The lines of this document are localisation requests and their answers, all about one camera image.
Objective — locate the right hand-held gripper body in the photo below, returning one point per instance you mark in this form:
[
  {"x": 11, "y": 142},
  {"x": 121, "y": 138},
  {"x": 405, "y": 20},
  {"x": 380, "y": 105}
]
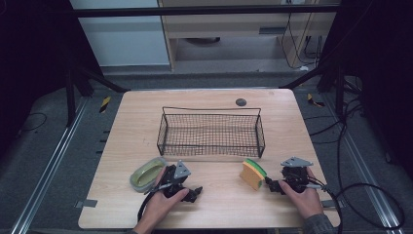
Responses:
[{"x": 295, "y": 177}]

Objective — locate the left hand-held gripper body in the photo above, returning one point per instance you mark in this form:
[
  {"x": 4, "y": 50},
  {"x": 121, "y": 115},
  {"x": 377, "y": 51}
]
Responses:
[{"x": 177, "y": 182}]

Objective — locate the yellow and green sponge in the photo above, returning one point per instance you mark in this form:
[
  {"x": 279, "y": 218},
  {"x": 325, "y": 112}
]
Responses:
[{"x": 251, "y": 175}]

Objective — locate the green bowl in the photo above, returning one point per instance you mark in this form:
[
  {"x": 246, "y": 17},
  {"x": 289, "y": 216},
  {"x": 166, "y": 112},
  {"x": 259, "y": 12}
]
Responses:
[{"x": 146, "y": 174}]

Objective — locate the person's right hand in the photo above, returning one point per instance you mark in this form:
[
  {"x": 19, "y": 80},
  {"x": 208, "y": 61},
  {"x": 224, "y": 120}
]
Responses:
[{"x": 308, "y": 201}]

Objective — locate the person's left hand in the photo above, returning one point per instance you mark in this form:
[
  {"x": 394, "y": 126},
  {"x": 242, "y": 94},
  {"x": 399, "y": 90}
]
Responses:
[{"x": 159, "y": 208}]

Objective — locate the yellow black striped tape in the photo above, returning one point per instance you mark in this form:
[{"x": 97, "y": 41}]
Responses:
[
  {"x": 314, "y": 101},
  {"x": 105, "y": 104}
]

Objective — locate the round table grommet hole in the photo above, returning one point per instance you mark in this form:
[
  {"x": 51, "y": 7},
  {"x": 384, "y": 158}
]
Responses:
[{"x": 241, "y": 102}]

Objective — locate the white plug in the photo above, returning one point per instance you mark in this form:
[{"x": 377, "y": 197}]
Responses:
[{"x": 304, "y": 68}]

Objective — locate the black curtain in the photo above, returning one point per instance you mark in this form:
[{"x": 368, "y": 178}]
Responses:
[
  {"x": 383, "y": 65},
  {"x": 32, "y": 65}
]

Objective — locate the white cabinet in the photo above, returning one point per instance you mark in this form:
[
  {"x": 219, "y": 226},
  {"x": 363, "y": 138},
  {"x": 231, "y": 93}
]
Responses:
[{"x": 123, "y": 39}]

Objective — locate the grey metal table bracket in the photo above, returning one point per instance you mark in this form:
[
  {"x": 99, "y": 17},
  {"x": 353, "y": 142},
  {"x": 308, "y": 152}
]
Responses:
[
  {"x": 86, "y": 203},
  {"x": 331, "y": 203}
]

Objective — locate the aluminium floor rail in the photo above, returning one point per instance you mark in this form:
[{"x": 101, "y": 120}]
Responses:
[
  {"x": 363, "y": 162},
  {"x": 48, "y": 169}
]

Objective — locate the black slanted frame strut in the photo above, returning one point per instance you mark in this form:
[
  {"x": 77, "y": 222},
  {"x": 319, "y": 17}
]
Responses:
[
  {"x": 308, "y": 75},
  {"x": 97, "y": 79}
]

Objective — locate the black horizontal frame bar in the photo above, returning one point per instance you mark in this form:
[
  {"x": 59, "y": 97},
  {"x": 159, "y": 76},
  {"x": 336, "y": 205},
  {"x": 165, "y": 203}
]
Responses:
[{"x": 195, "y": 11}]

